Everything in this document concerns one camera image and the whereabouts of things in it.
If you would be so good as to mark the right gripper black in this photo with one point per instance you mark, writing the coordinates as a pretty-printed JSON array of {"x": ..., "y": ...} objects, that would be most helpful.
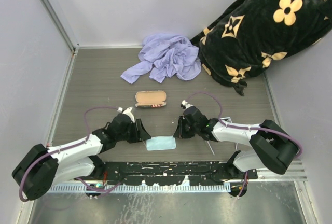
[{"x": 180, "y": 132}]

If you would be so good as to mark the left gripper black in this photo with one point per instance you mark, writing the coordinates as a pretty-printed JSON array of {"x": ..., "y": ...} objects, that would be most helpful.
[{"x": 140, "y": 134}]

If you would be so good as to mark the light blue cleaning cloth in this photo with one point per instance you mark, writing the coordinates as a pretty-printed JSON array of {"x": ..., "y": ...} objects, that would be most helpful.
[{"x": 159, "y": 143}]

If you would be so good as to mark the printed glasses case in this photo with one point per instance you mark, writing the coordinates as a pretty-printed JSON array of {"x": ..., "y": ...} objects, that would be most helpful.
[{"x": 150, "y": 99}]

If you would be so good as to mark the white frame sunglasses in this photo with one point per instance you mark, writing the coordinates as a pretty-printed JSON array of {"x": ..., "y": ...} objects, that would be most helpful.
[{"x": 227, "y": 120}]

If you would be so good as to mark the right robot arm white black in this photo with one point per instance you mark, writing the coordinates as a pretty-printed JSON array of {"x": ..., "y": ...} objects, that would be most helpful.
[{"x": 271, "y": 147}]

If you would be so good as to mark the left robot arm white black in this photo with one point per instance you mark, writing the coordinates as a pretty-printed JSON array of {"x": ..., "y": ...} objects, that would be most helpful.
[{"x": 43, "y": 167}]

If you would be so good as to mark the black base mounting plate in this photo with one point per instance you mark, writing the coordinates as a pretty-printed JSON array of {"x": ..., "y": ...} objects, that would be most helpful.
[{"x": 201, "y": 173}]

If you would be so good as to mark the crumpled lavender cloth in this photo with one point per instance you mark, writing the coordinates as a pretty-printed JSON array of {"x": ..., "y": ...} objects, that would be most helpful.
[{"x": 163, "y": 56}]

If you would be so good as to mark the black floral plush blanket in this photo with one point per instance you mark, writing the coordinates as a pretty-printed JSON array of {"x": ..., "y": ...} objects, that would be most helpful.
[{"x": 252, "y": 34}]

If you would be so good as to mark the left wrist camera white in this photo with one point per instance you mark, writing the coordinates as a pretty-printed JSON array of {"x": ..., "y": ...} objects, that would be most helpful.
[{"x": 128, "y": 112}]

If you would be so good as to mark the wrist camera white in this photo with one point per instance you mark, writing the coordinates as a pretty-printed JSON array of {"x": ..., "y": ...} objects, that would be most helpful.
[
  {"x": 128, "y": 112},
  {"x": 185, "y": 105}
]

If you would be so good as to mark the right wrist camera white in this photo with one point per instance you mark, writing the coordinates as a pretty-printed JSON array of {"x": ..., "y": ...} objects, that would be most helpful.
[{"x": 185, "y": 105}]

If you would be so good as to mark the slotted grey cable duct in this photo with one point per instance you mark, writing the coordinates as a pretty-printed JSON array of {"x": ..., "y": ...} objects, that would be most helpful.
[{"x": 185, "y": 187}]

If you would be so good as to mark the aluminium front rail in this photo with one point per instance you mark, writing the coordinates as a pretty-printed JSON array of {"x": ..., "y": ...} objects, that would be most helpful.
[{"x": 295, "y": 172}]

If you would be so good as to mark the aluminium frame post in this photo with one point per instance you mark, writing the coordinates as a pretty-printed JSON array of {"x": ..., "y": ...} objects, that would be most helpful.
[{"x": 56, "y": 14}]

